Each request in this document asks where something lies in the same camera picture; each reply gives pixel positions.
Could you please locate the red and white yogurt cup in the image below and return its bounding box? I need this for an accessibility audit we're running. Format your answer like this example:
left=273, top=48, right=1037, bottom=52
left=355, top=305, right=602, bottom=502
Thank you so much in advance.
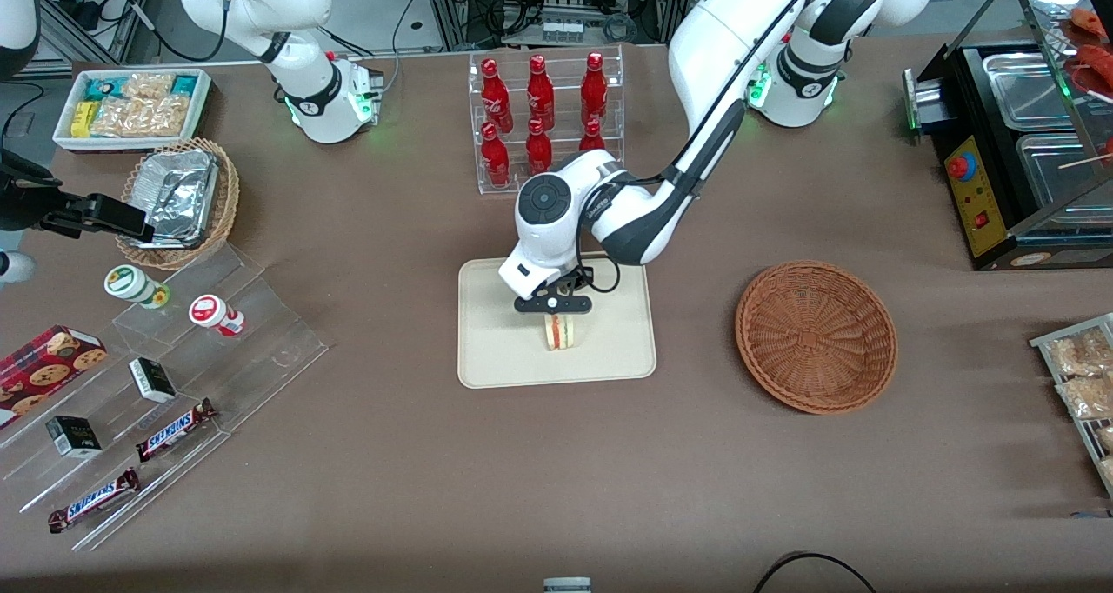
left=189, top=294, right=246, bottom=338

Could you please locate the red tartan cookie box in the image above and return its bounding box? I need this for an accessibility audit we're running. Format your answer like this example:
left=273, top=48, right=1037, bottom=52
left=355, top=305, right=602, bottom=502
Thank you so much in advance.
left=0, top=325, right=108, bottom=430

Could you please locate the aluminium foil tray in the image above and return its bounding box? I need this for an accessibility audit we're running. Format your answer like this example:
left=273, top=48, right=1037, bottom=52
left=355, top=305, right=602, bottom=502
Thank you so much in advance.
left=130, top=148, right=220, bottom=248

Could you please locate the white plastic snack bin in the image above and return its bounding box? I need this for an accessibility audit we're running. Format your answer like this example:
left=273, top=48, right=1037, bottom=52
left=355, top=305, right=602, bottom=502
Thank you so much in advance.
left=52, top=67, right=214, bottom=155

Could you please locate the Snickers chocolate bar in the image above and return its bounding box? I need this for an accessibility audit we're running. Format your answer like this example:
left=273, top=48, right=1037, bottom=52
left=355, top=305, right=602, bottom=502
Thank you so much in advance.
left=48, top=467, right=141, bottom=535
left=135, top=398, right=218, bottom=463

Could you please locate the cream plastic tray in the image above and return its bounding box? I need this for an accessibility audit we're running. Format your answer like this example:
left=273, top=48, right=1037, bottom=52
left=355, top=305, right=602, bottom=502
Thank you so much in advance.
left=457, top=252, right=657, bottom=390

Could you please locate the black box with white label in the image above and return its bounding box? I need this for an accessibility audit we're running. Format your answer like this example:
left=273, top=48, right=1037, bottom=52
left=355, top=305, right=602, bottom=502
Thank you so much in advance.
left=129, top=357, right=177, bottom=403

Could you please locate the brown wicker basket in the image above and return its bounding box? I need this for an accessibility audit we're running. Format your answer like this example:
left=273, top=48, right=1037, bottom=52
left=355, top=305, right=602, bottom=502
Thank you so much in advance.
left=735, top=261, right=899, bottom=416

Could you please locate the clear bag of fried snacks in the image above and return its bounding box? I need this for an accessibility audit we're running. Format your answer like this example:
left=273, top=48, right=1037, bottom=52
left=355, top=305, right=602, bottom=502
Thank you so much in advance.
left=1056, top=374, right=1113, bottom=421
left=1046, top=327, right=1113, bottom=376

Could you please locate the black food warmer machine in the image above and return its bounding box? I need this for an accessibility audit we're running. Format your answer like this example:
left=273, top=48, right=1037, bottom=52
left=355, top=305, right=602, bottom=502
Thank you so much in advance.
left=903, top=0, right=1113, bottom=272

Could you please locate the steel food pan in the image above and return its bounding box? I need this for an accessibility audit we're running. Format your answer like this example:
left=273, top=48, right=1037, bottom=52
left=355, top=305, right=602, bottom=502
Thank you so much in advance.
left=981, top=50, right=1077, bottom=133
left=1015, top=132, right=1113, bottom=209

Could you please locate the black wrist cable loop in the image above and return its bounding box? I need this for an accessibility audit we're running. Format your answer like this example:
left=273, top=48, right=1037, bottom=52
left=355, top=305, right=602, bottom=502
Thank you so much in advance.
left=588, top=258, right=624, bottom=296

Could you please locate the wire rack tray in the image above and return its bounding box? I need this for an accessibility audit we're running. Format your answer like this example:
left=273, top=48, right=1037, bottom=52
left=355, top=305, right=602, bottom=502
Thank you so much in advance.
left=1030, top=313, right=1113, bottom=498

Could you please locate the red sausage on skewer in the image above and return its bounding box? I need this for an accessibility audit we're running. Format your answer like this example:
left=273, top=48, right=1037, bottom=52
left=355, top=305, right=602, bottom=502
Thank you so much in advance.
left=1068, top=43, right=1113, bottom=98

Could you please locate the layered sandwich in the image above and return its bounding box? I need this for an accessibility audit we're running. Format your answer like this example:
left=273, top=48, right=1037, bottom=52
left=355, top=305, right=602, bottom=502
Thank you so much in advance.
left=543, top=313, right=582, bottom=352

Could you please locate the clear acrylic bottle rack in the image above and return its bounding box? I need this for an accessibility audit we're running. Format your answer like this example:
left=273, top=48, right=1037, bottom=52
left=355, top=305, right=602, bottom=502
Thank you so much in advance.
left=468, top=45, right=625, bottom=196

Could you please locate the clear bag of crackers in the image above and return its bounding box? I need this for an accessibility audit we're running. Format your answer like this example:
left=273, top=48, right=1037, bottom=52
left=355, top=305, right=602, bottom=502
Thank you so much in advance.
left=122, top=72, right=175, bottom=101
left=91, top=96, right=190, bottom=138

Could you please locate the green sunflower yogurt cup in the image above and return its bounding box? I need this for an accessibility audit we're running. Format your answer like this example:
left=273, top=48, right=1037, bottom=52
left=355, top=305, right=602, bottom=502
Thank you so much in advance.
left=104, top=264, right=171, bottom=310

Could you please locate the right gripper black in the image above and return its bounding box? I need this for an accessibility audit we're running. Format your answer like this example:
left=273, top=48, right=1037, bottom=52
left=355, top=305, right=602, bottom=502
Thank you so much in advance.
left=0, top=150, right=156, bottom=240

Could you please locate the clear acrylic stepped shelf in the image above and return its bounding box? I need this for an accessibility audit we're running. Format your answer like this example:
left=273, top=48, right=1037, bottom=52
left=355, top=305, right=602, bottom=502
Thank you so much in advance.
left=0, top=243, right=329, bottom=552

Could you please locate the black box with gold print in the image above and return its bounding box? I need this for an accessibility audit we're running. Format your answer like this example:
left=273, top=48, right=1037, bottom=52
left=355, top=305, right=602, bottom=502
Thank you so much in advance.
left=45, top=415, right=103, bottom=460

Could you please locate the white power strip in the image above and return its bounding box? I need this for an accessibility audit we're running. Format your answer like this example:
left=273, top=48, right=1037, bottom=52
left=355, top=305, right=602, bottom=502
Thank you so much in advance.
left=540, top=17, right=610, bottom=45

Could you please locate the light wicker basket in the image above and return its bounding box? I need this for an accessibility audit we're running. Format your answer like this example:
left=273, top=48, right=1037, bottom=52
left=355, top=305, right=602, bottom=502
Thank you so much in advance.
left=116, top=137, right=241, bottom=270

